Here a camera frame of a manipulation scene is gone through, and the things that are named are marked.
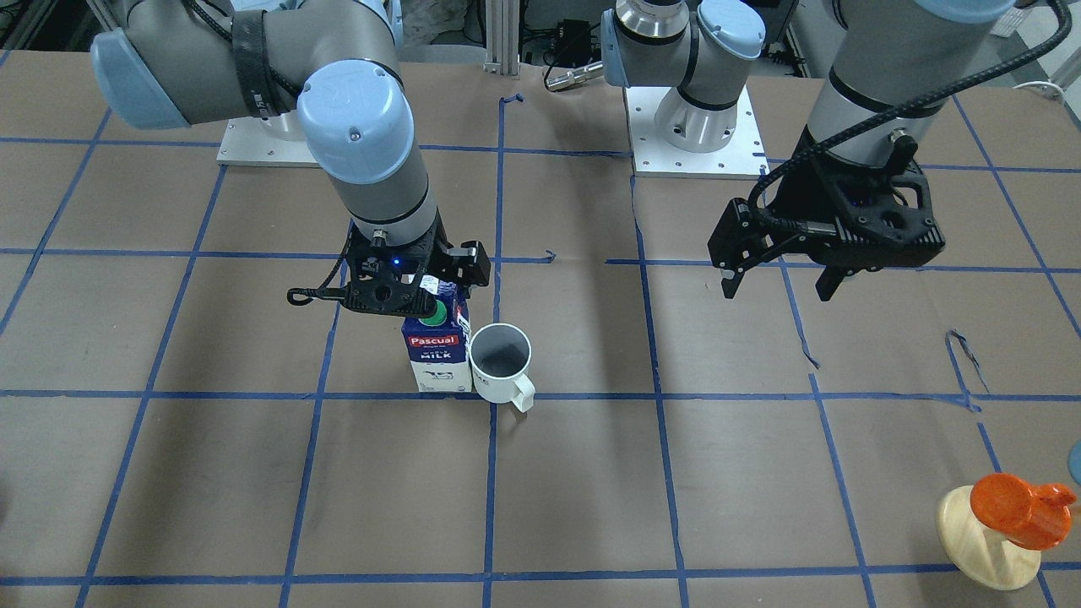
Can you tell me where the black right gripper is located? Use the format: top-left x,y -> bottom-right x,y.
343,215 -> 492,317

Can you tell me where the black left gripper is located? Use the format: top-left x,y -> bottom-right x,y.
708,135 -> 945,301

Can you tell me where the blue white milk carton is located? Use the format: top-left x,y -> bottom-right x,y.
401,274 -> 473,393

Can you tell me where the white ribbed mug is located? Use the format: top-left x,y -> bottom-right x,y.
467,323 -> 535,417

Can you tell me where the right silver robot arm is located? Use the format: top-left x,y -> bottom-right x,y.
91,1 -> 491,318

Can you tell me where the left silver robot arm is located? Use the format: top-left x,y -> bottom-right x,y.
600,1 -> 1011,301

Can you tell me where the orange cup on tree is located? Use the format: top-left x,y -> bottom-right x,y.
970,473 -> 1078,551

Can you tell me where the wooden mug tree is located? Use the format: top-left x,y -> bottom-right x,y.
936,485 -> 1042,591

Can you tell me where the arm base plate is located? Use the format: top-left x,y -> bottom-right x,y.
624,85 -> 768,180
216,111 -> 318,168

